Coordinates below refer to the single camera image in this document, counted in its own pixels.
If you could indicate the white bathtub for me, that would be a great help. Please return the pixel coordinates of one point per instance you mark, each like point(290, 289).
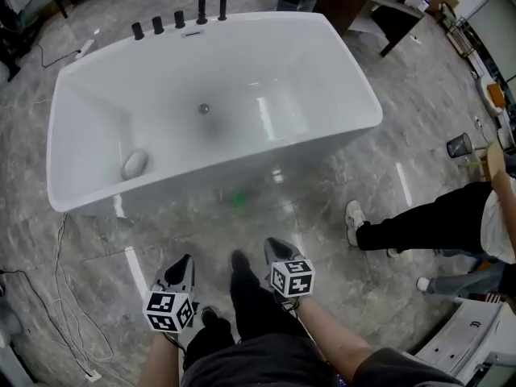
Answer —
point(242, 67)

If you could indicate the person's dark printed shirt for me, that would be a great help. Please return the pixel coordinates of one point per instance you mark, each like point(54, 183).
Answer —
point(262, 361)

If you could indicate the white basin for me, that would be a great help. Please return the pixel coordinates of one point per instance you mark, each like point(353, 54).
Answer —
point(483, 95)

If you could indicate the person's left forearm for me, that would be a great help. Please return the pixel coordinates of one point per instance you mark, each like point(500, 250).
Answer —
point(159, 361)

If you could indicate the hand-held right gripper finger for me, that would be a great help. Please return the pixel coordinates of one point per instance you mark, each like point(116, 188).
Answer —
point(269, 256)
point(300, 255)

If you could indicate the grey oval sponge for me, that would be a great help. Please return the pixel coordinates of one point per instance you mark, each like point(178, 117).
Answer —
point(135, 163)

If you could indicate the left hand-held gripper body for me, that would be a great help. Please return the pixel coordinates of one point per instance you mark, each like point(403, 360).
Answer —
point(167, 310)

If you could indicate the person's left leg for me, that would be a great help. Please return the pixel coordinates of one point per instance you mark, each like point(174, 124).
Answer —
point(209, 337)

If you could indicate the metal rack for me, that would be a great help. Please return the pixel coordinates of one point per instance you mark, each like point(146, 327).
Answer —
point(461, 26)

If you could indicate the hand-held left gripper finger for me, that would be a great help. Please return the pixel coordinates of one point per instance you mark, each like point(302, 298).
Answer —
point(191, 282)
point(160, 278)

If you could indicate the metal bathtub drain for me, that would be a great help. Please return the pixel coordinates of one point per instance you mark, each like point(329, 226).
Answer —
point(204, 108)

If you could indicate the person's leg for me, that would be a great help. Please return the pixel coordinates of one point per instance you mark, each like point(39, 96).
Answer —
point(254, 296)
point(209, 337)

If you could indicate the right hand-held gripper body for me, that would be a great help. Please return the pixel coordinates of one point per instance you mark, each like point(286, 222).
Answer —
point(292, 278)

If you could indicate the wooden chair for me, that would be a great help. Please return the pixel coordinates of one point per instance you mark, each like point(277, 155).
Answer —
point(496, 163)

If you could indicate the short black faucet knob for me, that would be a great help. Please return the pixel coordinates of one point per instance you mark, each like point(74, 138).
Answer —
point(179, 19)
point(157, 25)
point(138, 31)

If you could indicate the white cabinet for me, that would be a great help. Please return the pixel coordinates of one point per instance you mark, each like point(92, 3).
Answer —
point(459, 341)

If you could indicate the person's right forearm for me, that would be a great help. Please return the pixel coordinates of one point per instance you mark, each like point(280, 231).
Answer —
point(330, 337)

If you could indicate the person's right leg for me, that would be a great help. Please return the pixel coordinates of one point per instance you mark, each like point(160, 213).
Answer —
point(254, 296)

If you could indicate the black box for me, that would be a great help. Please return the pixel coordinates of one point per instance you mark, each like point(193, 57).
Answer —
point(288, 0)

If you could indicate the white power strip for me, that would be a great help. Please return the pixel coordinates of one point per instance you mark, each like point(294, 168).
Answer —
point(92, 376)

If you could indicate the green detergent bottle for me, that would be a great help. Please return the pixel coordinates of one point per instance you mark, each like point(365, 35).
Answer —
point(238, 198)

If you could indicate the white extension socket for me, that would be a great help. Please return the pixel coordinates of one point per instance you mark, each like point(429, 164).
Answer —
point(415, 40)

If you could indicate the orange pad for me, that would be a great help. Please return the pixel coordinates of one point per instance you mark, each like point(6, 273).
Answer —
point(496, 95)

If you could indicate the tall black faucet spout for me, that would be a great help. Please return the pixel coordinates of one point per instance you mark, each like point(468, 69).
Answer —
point(202, 2)

